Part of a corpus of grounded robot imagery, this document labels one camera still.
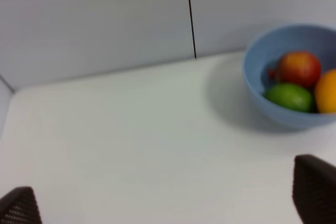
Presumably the green lime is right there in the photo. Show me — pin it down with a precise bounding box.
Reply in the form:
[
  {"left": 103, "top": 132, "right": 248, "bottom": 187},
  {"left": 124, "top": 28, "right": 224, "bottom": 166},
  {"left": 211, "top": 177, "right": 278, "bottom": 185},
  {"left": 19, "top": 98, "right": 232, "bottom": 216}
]
[{"left": 263, "top": 83, "right": 314, "bottom": 113}]

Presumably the yellow orange mango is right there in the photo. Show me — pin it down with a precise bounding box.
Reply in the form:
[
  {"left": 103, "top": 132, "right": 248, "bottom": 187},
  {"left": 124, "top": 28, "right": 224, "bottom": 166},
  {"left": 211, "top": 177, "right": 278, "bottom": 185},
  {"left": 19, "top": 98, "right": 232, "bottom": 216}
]
[{"left": 314, "top": 69, "right": 336, "bottom": 113}]

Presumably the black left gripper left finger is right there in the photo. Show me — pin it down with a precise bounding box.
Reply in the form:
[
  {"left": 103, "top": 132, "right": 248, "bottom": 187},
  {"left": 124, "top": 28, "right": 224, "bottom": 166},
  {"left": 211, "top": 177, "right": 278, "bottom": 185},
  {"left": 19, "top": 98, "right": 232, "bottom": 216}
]
[{"left": 1, "top": 186, "right": 42, "bottom": 224}]

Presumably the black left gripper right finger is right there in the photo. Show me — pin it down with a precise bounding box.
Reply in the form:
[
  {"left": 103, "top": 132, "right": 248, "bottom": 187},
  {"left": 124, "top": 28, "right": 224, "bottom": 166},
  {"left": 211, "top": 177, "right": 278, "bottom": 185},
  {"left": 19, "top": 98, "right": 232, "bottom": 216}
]
[{"left": 292, "top": 154, "right": 335, "bottom": 224}]

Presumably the red pomegranate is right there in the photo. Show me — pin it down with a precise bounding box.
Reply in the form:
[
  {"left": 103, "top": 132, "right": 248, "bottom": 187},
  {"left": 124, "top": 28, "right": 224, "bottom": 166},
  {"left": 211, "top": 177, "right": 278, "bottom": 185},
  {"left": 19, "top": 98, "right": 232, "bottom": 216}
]
[{"left": 268, "top": 51, "right": 322, "bottom": 89}]

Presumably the blue plastic bowl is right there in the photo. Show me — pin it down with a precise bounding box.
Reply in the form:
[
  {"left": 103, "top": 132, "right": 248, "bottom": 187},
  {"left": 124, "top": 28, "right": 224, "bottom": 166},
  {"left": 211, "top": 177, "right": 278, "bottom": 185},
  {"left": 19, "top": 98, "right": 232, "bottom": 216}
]
[{"left": 242, "top": 24, "right": 335, "bottom": 130}]

